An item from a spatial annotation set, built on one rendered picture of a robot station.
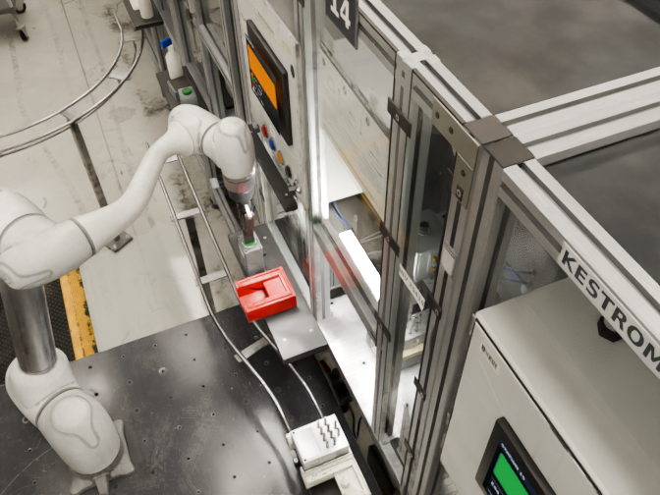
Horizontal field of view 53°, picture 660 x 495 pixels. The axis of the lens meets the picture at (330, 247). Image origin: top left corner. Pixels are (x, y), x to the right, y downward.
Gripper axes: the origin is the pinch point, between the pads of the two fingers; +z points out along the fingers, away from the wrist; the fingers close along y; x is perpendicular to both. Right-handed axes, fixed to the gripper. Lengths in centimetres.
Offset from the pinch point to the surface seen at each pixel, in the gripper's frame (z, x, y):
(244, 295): 14.5, 6.6, -10.8
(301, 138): -53, -10, -26
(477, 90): -94, -18, -76
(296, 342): 15.7, -2.1, -32.7
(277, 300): 10.2, -1.4, -20.0
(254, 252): 5.2, -0.3, -3.8
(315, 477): 19, 8, -71
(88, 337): 106, 67, 66
